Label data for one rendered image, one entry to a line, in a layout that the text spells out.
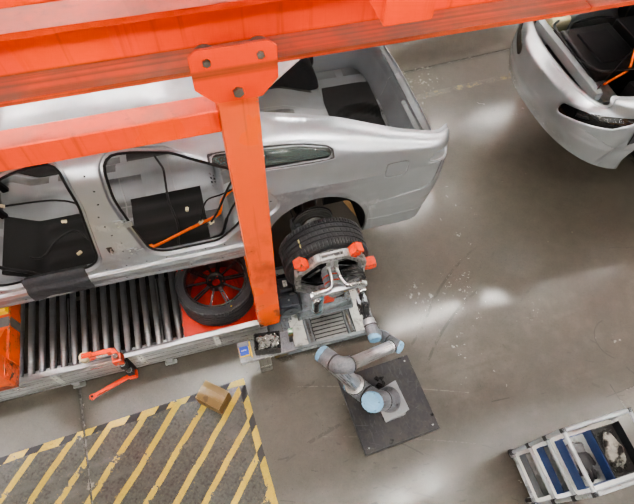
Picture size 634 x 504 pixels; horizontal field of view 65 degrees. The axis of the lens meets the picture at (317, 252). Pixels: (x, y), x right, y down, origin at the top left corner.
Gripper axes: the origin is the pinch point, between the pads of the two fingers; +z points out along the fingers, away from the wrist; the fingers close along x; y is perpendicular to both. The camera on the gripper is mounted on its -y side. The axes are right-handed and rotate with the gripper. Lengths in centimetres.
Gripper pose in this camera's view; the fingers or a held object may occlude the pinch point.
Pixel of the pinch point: (359, 293)
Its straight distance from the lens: 371.2
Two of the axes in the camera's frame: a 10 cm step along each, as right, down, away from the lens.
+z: -2.6, -8.4, 4.8
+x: 9.6, -2.1, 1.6
